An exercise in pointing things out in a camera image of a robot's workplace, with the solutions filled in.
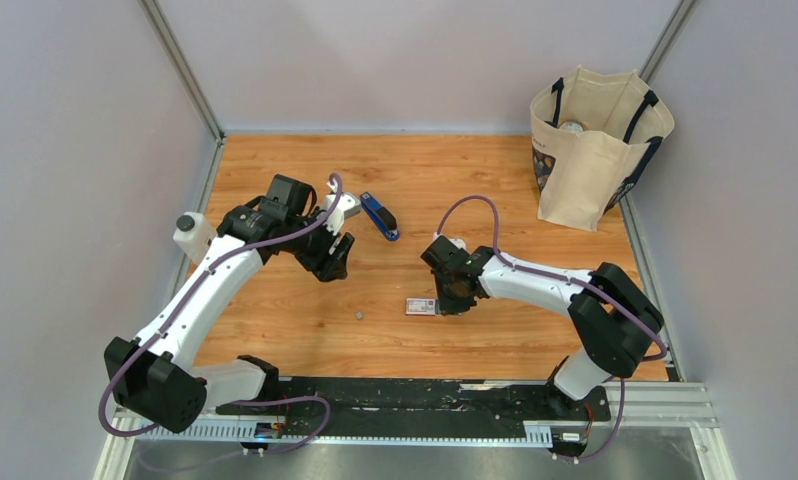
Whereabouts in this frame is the object inside tote bag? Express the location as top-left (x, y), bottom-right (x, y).
top-left (559, 120), bottom-right (585, 134)

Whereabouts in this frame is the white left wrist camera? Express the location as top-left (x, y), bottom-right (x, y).
top-left (320, 192), bottom-right (362, 234)

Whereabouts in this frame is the beige canvas tote bag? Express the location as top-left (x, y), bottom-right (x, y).
top-left (530, 67), bottom-right (675, 231)

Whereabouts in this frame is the dark blue stapler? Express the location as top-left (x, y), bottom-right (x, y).
top-left (360, 192), bottom-right (400, 241)

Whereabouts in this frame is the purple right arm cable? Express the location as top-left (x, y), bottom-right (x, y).
top-left (433, 194), bottom-right (669, 463)

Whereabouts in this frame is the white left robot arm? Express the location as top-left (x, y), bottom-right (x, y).
top-left (98, 173), bottom-right (358, 437)

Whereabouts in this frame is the red white staple box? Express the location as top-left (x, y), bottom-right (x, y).
top-left (405, 298), bottom-right (440, 316)

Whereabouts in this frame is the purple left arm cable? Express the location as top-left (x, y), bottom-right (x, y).
top-left (97, 172), bottom-right (345, 456)

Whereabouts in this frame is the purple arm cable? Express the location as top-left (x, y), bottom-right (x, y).
top-left (433, 194), bottom-right (669, 463)
top-left (97, 172), bottom-right (345, 456)

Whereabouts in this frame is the white bottle black cap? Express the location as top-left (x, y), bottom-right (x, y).
top-left (172, 212), bottom-right (217, 265)

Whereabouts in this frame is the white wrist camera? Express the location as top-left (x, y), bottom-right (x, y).
top-left (448, 237), bottom-right (468, 251)
top-left (320, 192), bottom-right (362, 234)

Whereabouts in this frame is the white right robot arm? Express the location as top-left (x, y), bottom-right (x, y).
top-left (421, 235), bottom-right (667, 419)

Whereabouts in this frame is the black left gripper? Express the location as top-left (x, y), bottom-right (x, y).
top-left (285, 206), bottom-right (355, 284)

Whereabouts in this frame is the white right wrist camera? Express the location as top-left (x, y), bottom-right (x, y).
top-left (448, 237), bottom-right (468, 251)

